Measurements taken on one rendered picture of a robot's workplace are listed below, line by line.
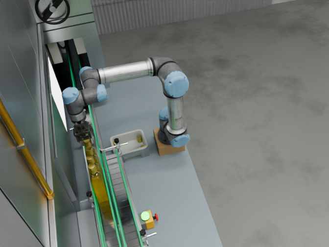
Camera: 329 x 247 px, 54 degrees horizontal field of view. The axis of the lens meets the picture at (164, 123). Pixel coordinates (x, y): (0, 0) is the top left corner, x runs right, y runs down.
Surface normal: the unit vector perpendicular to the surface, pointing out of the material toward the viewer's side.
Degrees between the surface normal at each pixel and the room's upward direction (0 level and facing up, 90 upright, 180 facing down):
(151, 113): 0
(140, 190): 0
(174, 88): 86
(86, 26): 90
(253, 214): 0
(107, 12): 90
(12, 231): 90
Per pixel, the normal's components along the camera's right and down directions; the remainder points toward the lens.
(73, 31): 0.30, 0.66
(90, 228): -0.07, -0.71
